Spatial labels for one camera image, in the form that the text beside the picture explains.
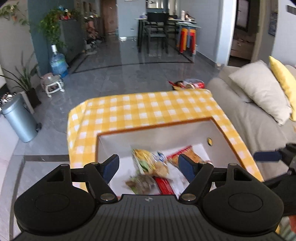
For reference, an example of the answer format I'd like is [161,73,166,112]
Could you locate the black dining chair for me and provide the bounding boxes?
[145,13,169,53]

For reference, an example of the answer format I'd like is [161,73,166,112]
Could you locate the brown green snack packet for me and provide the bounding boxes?
[125,174,158,195]

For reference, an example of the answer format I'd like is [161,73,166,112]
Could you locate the orange cardboard box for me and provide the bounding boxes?
[95,118,243,197]

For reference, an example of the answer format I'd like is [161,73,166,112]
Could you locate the orange red stacked stools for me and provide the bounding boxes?
[177,27,197,57]

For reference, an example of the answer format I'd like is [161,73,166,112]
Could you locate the right hand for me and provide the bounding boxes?
[276,215,296,241]

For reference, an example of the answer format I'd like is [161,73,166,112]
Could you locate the red flat snack packet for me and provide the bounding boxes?
[154,177,175,195]

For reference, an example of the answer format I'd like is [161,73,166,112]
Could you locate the yellow cushion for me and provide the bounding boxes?
[269,56,296,121]

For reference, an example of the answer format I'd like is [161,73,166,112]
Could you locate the small white stool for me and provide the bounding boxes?
[41,73,65,98]

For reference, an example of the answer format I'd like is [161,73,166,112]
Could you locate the grey metal trash can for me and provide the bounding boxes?
[1,94,42,143]

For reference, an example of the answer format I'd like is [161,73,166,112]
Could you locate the blue water jug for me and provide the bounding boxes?
[50,45,68,78]

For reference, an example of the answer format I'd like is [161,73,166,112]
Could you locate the yellow white checkered tablecloth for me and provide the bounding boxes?
[67,89,263,181]

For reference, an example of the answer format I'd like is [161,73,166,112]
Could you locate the beige sofa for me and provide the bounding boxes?
[206,60,296,181]

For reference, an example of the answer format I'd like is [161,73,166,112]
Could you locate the trailing green vine plant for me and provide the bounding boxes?
[38,6,81,48]

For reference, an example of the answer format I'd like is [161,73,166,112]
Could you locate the dark teal cabinet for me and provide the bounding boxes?
[28,1,79,75]

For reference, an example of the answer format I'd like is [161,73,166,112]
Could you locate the beige cushion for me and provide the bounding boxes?
[229,60,292,125]

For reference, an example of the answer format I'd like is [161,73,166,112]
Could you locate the potted green plant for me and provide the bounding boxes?
[1,52,41,108]

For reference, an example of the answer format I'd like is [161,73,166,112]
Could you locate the dark dining table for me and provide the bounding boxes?
[137,18,201,56]

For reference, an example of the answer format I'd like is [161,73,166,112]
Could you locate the yellow green snack bag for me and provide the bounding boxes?
[132,149,169,178]

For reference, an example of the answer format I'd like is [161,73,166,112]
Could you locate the red snack bag behind table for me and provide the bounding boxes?
[168,79,205,90]

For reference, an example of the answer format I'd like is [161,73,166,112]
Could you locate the red snack stick bag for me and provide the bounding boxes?
[166,145,206,168]

